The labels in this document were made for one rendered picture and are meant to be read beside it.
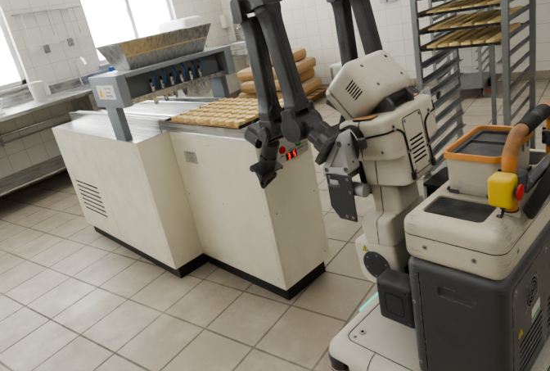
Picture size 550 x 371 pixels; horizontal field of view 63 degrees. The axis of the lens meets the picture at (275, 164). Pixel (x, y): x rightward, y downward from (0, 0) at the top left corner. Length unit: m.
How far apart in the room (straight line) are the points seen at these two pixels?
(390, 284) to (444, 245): 0.33
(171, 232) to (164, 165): 0.38
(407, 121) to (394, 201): 0.25
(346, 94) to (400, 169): 0.27
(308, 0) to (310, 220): 4.79
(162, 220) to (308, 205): 0.81
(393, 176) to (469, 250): 0.36
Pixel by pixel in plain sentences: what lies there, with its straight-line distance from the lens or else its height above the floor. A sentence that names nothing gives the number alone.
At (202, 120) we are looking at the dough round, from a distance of 2.14.
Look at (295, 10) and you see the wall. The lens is 6.78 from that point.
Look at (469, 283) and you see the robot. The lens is 1.17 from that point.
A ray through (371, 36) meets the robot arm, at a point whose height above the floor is 1.19.
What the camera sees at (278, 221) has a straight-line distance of 2.05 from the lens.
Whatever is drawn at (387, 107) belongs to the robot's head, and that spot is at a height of 1.02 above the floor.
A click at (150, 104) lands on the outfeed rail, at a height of 0.88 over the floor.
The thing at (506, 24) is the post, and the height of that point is 1.04.
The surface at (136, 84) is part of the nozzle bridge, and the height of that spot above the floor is 1.10.
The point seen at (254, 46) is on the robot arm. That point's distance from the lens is 1.36.
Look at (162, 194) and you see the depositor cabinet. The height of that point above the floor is 0.53.
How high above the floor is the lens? 1.36
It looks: 20 degrees down
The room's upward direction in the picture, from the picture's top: 12 degrees counter-clockwise
